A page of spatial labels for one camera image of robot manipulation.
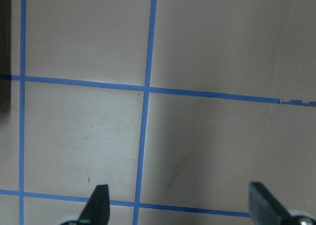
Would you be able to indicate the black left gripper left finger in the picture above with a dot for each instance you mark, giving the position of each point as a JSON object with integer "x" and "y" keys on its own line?
{"x": 95, "y": 212}

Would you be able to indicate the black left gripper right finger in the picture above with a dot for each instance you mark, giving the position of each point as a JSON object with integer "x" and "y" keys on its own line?
{"x": 265, "y": 209}

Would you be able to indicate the brown wicker basket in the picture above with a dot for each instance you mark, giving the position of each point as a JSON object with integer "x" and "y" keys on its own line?
{"x": 5, "y": 58}

